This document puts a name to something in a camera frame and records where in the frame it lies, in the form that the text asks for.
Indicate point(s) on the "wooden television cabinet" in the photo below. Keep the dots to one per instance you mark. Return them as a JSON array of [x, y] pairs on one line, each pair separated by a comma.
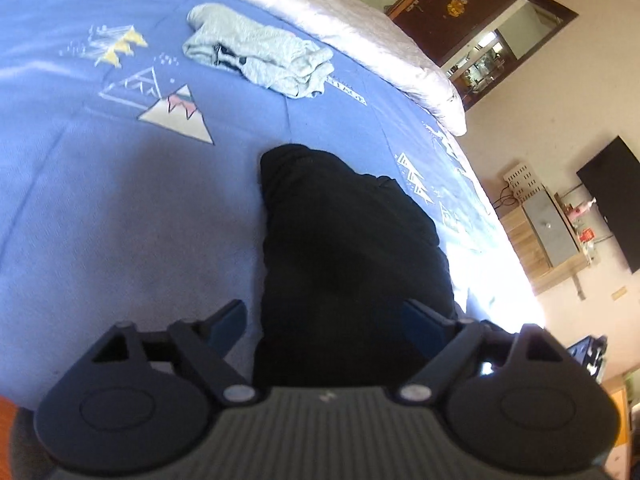
[[525, 250]]

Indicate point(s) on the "black wall television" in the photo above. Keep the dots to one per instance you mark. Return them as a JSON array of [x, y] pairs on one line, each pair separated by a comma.
[[615, 200]]

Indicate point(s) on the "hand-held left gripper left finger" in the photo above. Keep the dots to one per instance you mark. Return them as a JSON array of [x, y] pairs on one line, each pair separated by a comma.
[[227, 325]]

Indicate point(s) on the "light grey pants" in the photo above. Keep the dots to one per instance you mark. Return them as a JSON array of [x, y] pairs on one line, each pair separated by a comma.
[[260, 45]]

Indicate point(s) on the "blue printed bedsheet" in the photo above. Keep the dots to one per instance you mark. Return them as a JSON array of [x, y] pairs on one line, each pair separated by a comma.
[[150, 185]]

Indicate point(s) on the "black open case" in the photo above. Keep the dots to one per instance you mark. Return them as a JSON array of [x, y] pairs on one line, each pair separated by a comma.
[[590, 355]]

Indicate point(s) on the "light wooden furniture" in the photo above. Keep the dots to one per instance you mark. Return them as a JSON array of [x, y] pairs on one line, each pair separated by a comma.
[[622, 410]]

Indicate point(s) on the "black pants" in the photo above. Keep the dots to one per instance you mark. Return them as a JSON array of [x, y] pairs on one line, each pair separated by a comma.
[[340, 260]]

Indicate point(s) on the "white perforated box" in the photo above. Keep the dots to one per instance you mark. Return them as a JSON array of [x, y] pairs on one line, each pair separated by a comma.
[[522, 177]]

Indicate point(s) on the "pale pink quilt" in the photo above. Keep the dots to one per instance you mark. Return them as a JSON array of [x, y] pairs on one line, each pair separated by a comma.
[[350, 25]]

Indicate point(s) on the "grey metal box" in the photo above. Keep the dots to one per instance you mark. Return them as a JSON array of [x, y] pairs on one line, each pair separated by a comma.
[[547, 230]]

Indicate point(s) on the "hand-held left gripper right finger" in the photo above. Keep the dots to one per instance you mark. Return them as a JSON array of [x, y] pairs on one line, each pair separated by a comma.
[[417, 325]]

